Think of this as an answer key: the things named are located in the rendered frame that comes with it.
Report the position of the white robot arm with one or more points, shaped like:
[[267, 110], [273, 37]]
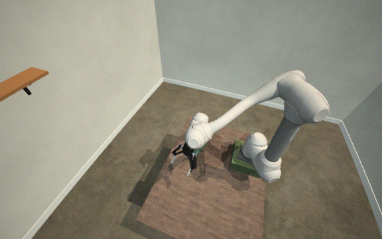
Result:
[[303, 103]]

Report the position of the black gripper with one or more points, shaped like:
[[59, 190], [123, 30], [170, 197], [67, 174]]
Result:
[[187, 152]]

